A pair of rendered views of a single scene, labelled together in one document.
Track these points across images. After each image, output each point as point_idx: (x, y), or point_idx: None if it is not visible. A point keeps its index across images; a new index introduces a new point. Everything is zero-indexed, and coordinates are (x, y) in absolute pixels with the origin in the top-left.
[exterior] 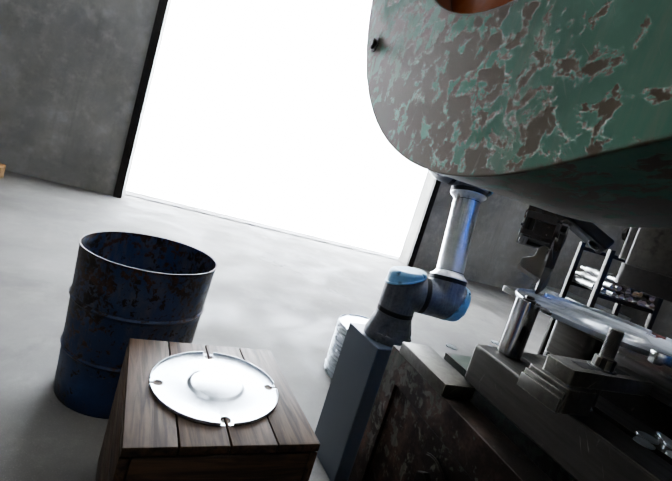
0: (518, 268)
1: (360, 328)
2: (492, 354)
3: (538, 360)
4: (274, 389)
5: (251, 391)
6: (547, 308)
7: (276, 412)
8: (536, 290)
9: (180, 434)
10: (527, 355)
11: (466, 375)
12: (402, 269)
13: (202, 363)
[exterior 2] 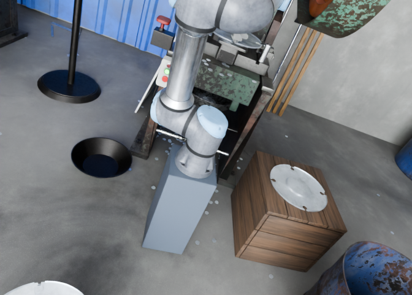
0: (241, 40)
1: (212, 176)
2: (268, 63)
3: (250, 56)
4: (270, 178)
5: (282, 179)
6: (253, 43)
7: (271, 167)
8: (237, 42)
9: (306, 168)
10: (252, 58)
11: (265, 75)
12: (221, 118)
13: (306, 202)
